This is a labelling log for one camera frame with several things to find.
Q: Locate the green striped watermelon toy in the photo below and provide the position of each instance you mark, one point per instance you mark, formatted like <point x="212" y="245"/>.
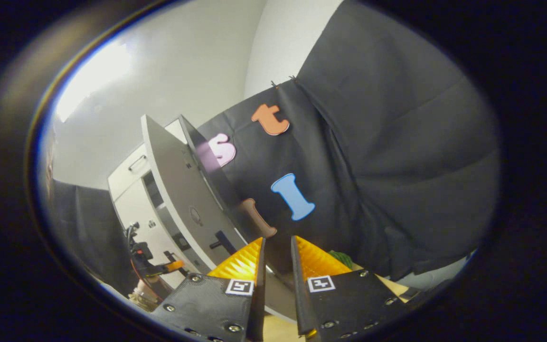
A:
<point x="342" y="259"/>

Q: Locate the white cabinet drawer front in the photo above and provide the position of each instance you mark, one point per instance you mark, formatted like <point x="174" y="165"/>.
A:
<point x="126" y="175"/>

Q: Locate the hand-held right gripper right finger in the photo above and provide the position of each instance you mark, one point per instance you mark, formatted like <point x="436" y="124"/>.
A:
<point x="300" y="304"/>

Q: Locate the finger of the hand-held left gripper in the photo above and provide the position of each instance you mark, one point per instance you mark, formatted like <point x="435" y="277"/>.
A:
<point x="176" y="266"/>

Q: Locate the white double-door shoe cabinet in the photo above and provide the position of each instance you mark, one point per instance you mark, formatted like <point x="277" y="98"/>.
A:
<point x="131" y="190"/>

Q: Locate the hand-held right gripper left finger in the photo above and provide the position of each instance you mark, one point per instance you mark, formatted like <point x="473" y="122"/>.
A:
<point x="257" y="308"/>

